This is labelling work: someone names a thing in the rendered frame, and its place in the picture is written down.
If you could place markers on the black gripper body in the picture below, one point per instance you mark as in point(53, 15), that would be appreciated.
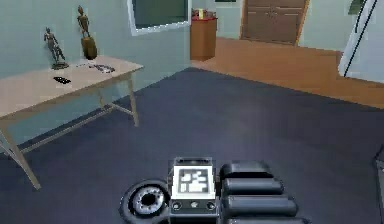
point(146, 201)

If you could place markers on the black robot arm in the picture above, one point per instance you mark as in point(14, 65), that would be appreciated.
point(248, 193)

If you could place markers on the black and white flat object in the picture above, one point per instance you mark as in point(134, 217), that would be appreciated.
point(104, 68)

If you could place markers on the black remote control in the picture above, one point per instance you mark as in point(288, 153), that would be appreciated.
point(62, 80)

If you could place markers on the beige wooden table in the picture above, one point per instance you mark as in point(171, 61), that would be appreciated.
point(50, 85)

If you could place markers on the brown cabinet with red top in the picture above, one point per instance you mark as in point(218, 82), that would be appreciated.
point(203, 38)

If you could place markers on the grey human figure statue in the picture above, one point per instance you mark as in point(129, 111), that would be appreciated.
point(53, 48)

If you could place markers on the white framed window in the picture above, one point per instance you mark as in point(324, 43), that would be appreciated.
point(160, 15)

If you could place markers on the yellow box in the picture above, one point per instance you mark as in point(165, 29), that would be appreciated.
point(201, 13)

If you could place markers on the brown wooden door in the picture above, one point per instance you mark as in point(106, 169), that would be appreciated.
point(273, 20)

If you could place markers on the bronze figure statue on pedestal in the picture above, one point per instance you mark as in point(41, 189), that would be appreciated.
point(87, 40)

